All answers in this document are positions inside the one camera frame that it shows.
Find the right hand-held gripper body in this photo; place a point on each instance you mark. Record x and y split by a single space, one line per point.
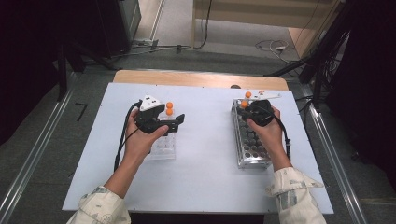
263 113

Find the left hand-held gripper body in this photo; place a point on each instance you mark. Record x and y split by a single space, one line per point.
149 119

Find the orange-capped test tube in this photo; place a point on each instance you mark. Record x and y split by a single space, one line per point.
169 112
248 94
244 104
169 104

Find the metal tube rack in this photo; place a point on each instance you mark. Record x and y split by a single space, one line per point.
249 146

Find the clear acrylic tube rack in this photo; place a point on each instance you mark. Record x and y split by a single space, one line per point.
165 149

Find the person's right hand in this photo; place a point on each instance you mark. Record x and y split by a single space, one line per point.
271 140

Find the person's left hand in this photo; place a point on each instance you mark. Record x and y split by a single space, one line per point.
137 146

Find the black round cap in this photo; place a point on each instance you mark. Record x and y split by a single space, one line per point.
235 86

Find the wooden table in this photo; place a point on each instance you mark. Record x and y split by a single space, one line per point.
186 79

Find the light wooden cabinet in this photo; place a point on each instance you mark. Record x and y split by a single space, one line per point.
249 15

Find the black tripod stand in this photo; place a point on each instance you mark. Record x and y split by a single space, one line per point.
323 46

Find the dark cabinet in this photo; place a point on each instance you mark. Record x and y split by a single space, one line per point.
118 25

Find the black metal stand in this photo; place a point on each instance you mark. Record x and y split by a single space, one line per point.
62 74

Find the black curtain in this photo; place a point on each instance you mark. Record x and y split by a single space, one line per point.
31 46
373 77

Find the aluminium floor rail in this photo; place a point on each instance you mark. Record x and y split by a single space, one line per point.
31 158
336 168
157 18

